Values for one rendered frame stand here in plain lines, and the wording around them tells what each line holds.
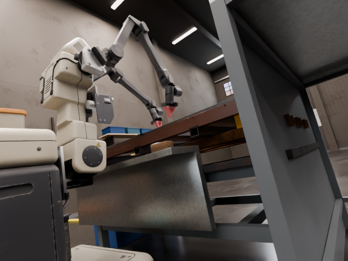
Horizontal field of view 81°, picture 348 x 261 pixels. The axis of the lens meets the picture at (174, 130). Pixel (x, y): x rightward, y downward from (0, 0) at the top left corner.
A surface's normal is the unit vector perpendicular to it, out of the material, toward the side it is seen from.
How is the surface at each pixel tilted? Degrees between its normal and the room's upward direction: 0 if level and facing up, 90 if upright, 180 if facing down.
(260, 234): 90
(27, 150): 90
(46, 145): 90
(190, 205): 90
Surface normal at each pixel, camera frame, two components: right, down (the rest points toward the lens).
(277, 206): -0.65, -0.01
